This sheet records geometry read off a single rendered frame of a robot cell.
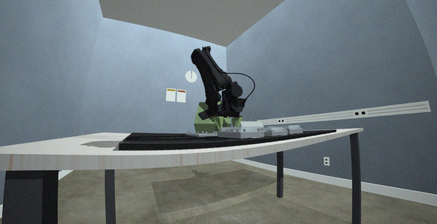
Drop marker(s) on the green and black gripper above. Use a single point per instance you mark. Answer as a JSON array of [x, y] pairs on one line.
[[223, 114]]

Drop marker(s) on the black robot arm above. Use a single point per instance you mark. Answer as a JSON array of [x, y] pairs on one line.
[[214, 81]]

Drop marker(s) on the white control panel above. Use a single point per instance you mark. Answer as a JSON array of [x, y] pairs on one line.
[[251, 123]]

